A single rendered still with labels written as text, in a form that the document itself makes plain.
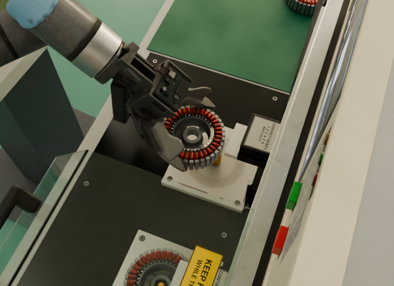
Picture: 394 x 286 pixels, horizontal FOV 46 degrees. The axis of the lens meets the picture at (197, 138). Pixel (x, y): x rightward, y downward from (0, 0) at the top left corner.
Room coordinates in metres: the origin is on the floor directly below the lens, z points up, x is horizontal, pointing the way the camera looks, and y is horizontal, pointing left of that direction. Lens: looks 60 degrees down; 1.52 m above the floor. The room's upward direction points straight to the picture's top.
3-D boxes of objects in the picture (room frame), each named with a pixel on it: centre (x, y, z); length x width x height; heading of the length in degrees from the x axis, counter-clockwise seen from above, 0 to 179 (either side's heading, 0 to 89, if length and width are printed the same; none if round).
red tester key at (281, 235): (0.11, -0.06, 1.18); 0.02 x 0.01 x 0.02; 159
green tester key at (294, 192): (0.14, -0.08, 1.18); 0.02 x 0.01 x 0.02; 159
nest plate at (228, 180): (0.38, -0.03, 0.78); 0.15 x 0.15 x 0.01; 69
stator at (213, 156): (0.40, 0.01, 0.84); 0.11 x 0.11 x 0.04
